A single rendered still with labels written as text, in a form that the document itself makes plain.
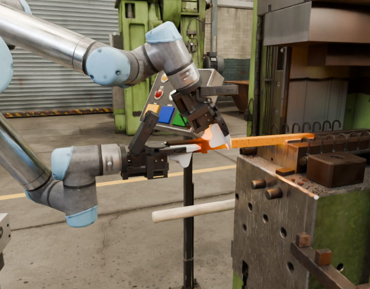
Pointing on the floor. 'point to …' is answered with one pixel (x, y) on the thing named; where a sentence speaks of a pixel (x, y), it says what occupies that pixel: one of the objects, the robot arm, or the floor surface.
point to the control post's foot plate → (184, 286)
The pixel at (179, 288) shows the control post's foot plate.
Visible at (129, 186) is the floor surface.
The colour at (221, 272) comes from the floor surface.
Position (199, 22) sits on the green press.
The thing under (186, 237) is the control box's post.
